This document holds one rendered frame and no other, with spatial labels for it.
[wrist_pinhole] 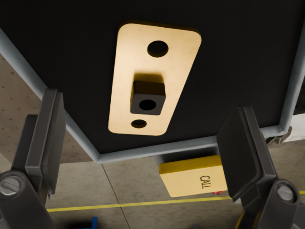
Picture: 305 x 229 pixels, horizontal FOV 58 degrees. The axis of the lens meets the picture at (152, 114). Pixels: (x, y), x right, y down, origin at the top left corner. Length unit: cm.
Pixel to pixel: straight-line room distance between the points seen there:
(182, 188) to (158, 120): 12
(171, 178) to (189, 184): 2
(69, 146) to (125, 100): 97
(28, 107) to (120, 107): 80
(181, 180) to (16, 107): 77
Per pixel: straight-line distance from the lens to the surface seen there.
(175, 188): 28
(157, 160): 27
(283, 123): 20
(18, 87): 89
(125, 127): 18
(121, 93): 15
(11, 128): 107
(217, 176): 26
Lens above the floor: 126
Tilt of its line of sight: 37 degrees down
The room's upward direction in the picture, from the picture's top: 176 degrees clockwise
